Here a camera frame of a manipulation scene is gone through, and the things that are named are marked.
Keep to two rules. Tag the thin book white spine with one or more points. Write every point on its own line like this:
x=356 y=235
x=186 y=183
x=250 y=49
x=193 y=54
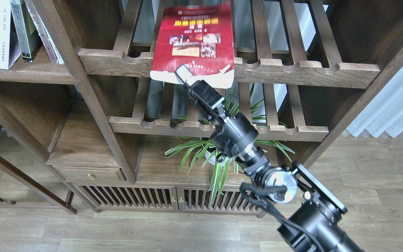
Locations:
x=48 y=44

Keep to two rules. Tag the white curtain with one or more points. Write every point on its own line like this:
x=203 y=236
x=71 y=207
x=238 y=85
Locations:
x=383 y=116

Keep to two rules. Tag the wooden furniture at left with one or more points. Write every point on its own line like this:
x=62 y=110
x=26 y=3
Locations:
x=53 y=199

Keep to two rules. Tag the dark wooden bookshelf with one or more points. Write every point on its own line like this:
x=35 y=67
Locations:
x=320 y=62

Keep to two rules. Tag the green black cover book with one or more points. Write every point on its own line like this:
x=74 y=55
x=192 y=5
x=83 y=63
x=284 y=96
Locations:
x=27 y=34

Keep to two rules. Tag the white plant pot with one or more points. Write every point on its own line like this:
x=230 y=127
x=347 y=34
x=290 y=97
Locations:
x=212 y=159

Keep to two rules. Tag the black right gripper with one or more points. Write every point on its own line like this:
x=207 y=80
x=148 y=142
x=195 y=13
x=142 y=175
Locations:
x=234 y=136

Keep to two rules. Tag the green spider plant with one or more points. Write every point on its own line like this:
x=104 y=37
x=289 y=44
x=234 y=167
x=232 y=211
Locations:
x=195 y=147

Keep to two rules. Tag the red cover book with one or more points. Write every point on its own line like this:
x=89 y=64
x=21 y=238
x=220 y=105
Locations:
x=198 y=37

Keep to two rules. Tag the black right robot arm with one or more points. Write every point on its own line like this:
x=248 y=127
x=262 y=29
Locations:
x=308 y=212

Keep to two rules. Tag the brass drawer knob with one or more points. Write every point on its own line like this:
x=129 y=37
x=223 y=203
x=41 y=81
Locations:
x=91 y=176

